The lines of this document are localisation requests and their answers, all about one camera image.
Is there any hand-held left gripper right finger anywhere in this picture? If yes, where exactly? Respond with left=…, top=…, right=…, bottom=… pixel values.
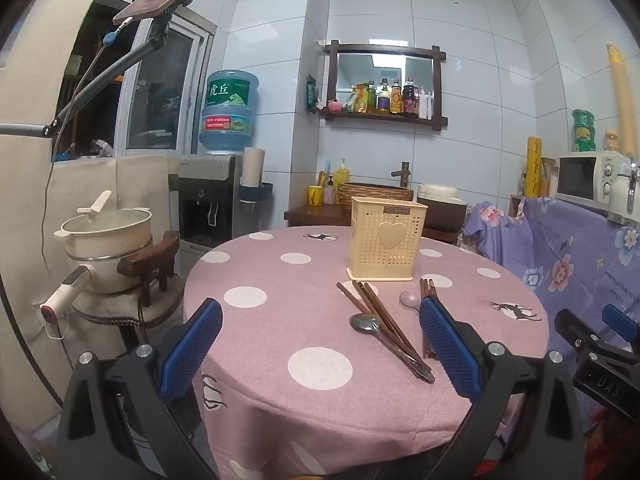
left=419, top=297, right=586, bottom=480

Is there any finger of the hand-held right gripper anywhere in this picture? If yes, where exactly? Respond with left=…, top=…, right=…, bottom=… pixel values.
left=602, top=304, right=640, bottom=351
left=554, top=308, right=633, bottom=368

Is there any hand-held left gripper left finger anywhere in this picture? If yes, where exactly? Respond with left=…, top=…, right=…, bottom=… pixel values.
left=56, top=298, right=223, bottom=480

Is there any metal spoon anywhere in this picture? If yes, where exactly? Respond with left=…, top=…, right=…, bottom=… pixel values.
left=349, top=313, right=436, bottom=384

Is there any long-handled wooden ladle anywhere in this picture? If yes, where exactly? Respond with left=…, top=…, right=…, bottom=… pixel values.
left=336, top=282, right=401, bottom=348

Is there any cream plastic utensil holder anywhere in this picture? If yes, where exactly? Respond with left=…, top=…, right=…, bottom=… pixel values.
left=347, top=196, right=430, bottom=281

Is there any purple floral cloth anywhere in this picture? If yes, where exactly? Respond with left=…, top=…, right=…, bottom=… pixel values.
left=462, top=195, right=640, bottom=461

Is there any beige cushioned seat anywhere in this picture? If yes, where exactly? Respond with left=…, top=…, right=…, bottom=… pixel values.
left=70, top=280, right=187, bottom=357

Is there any small dark wooden stool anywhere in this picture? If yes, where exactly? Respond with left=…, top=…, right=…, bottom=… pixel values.
left=116, top=230, right=181, bottom=307

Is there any grey patterned cloth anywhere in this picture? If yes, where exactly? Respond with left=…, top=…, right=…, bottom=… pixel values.
left=456, top=205, right=483, bottom=256

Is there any cream appliance with metal lever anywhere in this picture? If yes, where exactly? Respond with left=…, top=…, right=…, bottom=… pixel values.
left=612, top=155, right=640, bottom=222

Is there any brown and cream rice cooker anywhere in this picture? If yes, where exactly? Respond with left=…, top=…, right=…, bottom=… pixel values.
left=416, top=183, right=469, bottom=233

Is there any cream cooking pot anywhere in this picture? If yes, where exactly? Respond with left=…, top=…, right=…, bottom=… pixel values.
left=54, top=191, right=175, bottom=295

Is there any white handheld steamer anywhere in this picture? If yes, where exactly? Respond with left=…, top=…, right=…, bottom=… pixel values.
left=40, top=266, right=94, bottom=328

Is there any wooden open shelf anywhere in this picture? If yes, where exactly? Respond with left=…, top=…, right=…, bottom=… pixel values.
left=509, top=157, right=558, bottom=217

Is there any cream microwave oven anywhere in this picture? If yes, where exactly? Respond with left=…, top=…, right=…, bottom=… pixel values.
left=556, top=150, right=636, bottom=221

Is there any dark blue side holder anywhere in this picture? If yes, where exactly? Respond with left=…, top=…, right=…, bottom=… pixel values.
left=237, top=182, right=274, bottom=208

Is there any grey water dispenser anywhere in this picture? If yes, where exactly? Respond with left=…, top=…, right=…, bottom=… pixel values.
left=176, top=154, right=246, bottom=251

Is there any wicker sink basin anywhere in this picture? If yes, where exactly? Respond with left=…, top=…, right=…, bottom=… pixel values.
left=337, top=182, right=415, bottom=209

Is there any yellow patterned roll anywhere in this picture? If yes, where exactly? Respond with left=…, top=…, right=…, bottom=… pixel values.
left=526, top=136, right=544, bottom=197

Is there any dark wooden cabinet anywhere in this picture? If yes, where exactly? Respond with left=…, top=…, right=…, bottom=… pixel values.
left=284, top=204, right=461, bottom=246

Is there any green container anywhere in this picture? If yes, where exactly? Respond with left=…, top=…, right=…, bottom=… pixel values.
left=571, top=109, right=597, bottom=153

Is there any blue water bottle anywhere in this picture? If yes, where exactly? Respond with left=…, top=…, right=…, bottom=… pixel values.
left=198, top=70, right=261, bottom=155

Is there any dark soy sauce bottle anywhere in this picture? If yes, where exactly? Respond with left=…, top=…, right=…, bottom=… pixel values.
left=402, top=77, right=420, bottom=117

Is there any sliding glass window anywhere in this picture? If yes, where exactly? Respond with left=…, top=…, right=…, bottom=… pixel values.
left=52, top=0, right=216, bottom=161

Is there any yellow packet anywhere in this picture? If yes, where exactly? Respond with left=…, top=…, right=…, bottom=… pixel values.
left=345, top=85, right=368, bottom=112

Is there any green hanging packet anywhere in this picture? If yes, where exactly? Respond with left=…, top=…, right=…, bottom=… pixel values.
left=305, top=74, right=321, bottom=115

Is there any wooden framed mirror shelf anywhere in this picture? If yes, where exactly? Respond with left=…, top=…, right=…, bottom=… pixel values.
left=322, top=40, right=448, bottom=133

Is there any charging cable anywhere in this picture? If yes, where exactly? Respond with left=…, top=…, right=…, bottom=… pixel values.
left=42, top=16, right=135, bottom=273

